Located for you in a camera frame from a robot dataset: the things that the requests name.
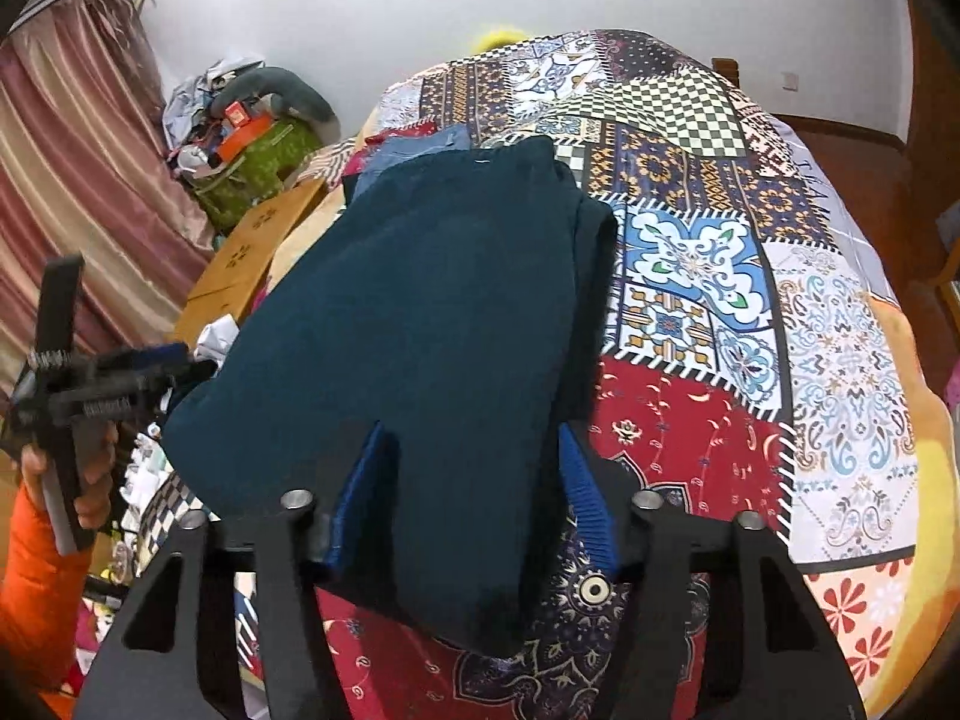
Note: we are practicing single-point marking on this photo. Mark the orange red box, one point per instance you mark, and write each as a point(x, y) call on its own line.
point(240, 120)

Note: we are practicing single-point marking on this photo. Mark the pile of light clothes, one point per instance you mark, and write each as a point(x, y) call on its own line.
point(186, 107)

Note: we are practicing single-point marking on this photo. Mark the orange left sleeve forearm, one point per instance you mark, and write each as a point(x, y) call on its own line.
point(41, 601)

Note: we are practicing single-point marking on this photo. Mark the pink striped curtain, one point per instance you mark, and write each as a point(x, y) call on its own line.
point(84, 172)

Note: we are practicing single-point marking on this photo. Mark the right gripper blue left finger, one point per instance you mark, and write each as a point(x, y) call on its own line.
point(358, 476)

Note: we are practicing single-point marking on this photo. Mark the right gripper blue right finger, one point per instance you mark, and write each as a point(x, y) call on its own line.
point(582, 473)

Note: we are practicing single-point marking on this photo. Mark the dark teal pants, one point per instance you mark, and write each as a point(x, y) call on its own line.
point(460, 301)

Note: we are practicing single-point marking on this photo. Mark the brown cardboard box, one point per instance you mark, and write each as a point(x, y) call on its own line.
point(233, 278)

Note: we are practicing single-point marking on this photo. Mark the person's left hand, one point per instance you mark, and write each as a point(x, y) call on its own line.
point(93, 506)

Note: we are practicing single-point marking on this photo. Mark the green patterned bag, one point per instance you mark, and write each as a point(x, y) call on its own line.
point(255, 162)

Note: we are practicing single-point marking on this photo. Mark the folded blue jeans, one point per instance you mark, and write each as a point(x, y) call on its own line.
point(399, 149)

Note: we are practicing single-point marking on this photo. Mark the colourful patchwork bedspread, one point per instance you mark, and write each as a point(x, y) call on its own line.
point(750, 355)

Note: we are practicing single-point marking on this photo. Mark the grey plush toy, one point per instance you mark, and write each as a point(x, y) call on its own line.
point(287, 94)

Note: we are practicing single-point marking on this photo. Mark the yellow fuzzy object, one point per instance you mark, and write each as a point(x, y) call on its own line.
point(497, 38)

